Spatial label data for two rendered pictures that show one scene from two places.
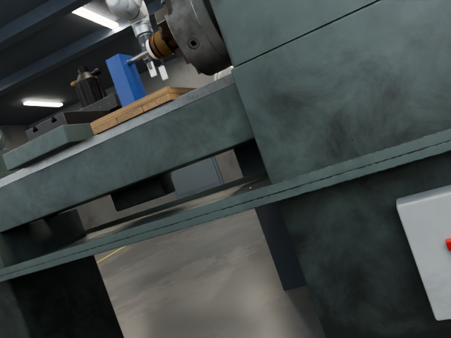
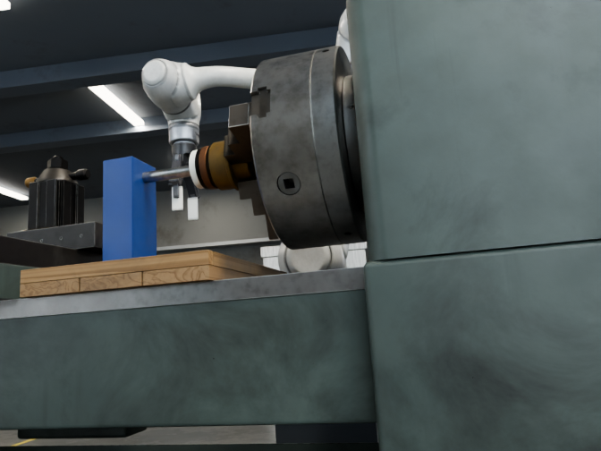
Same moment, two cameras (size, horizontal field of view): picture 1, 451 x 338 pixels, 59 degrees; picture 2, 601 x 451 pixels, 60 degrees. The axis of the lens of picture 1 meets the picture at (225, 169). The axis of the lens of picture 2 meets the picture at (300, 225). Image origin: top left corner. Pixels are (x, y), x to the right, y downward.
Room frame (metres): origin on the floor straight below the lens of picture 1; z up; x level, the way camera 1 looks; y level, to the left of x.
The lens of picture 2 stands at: (0.44, 0.07, 0.80)
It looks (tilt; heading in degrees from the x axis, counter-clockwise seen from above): 11 degrees up; 350
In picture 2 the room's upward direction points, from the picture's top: 4 degrees counter-clockwise
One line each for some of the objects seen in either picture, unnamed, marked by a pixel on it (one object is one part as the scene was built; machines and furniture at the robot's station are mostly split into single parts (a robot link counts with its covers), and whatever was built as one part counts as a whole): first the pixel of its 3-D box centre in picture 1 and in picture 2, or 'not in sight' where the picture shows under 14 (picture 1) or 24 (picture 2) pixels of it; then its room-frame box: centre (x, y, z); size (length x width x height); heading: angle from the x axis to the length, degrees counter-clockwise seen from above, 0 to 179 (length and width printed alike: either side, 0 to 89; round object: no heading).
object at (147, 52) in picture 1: (140, 55); (171, 174); (1.36, 0.14, 1.08); 0.13 x 0.07 x 0.07; 66
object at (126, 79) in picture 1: (129, 88); (130, 224); (1.40, 0.22, 1.00); 0.08 x 0.06 x 0.23; 156
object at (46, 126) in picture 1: (90, 124); (30, 264); (1.50, 0.42, 0.95); 0.43 x 0.18 x 0.04; 156
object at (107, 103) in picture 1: (103, 109); (66, 242); (1.55, 0.37, 1.00); 0.20 x 0.10 x 0.05; 66
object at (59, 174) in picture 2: (86, 78); (57, 178); (1.56, 0.39, 1.14); 0.08 x 0.08 x 0.03
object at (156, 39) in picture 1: (166, 42); (228, 165); (1.32, 0.04, 1.08); 0.09 x 0.09 x 0.09; 66
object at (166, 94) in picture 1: (160, 110); (173, 283); (1.36, 0.14, 0.89); 0.36 x 0.30 x 0.04; 156
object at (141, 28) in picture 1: (143, 31); (183, 137); (1.96, 0.15, 1.38); 0.09 x 0.09 x 0.06
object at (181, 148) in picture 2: (148, 45); (184, 160); (1.96, 0.15, 1.31); 0.08 x 0.07 x 0.09; 164
